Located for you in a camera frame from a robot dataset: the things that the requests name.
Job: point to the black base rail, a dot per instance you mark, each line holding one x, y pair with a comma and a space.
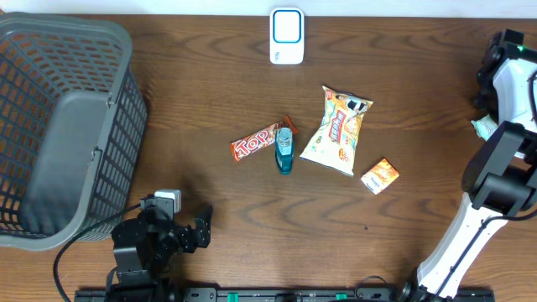
363, 294

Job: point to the teal white wipes pack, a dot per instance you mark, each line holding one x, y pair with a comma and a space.
485, 127

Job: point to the dark grey plastic basket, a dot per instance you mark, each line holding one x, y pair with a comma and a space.
72, 123

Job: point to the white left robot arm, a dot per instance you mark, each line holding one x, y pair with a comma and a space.
143, 247

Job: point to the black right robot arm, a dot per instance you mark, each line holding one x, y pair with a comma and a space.
499, 183

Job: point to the blue liquid bottle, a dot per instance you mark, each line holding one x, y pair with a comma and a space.
284, 150

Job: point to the orange Top chocolate bar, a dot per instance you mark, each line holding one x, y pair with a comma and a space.
263, 138

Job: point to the white barcode scanner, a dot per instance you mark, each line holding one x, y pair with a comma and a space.
286, 36

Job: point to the small orange snack packet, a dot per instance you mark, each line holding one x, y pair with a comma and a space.
380, 176

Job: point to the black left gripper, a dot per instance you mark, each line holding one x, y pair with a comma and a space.
187, 242

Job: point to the yellow snack bag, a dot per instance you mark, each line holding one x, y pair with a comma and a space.
334, 143

